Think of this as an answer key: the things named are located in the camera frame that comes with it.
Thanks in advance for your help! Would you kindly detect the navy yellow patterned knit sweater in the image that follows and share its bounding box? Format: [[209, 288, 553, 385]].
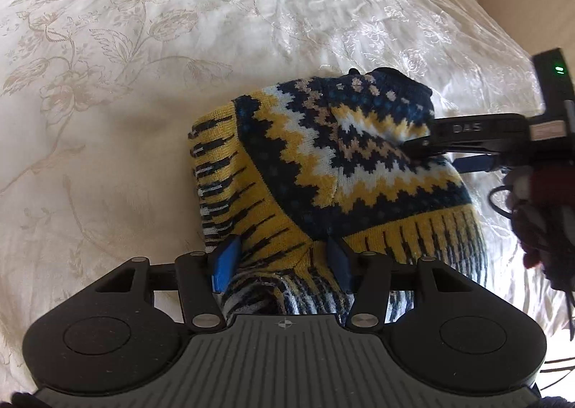
[[188, 68, 489, 328]]

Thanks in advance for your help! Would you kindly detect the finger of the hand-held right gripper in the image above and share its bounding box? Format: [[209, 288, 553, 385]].
[[402, 114, 531, 155], [451, 153, 500, 175]]

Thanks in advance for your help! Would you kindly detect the person's right hand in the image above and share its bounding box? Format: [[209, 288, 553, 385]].
[[512, 164, 575, 293]]

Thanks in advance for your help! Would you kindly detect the black cable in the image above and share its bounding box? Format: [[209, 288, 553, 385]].
[[489, 184, 518, 223]]

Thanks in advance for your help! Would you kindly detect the cream floral bedspread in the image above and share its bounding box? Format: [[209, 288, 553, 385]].
[[0, 0, 575, 391]]

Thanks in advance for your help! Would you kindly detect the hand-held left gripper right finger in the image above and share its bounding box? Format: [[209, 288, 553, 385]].
[[325, 235, 478, 331]]

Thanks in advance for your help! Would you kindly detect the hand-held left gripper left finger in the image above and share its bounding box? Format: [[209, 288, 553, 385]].
[[96, 237, 244, 331]]

